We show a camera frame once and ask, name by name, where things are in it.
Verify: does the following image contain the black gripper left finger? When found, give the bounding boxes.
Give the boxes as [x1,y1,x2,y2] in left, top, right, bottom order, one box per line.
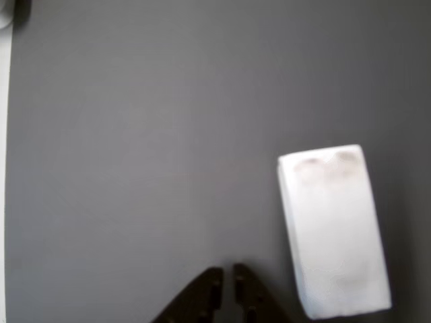
[151,266,224,323]

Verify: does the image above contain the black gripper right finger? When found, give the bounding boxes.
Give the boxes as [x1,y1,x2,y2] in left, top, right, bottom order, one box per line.
[232,262,294,323]

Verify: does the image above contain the white rectangular block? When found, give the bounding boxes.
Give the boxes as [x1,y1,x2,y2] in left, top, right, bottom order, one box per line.
[276,143,393,320]

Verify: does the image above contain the grey table mat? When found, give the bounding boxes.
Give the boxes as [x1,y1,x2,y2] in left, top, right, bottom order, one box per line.
[3,0,431,323]

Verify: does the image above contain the white flat device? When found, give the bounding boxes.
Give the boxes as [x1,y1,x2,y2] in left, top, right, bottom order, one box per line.
[0,0,14,30]

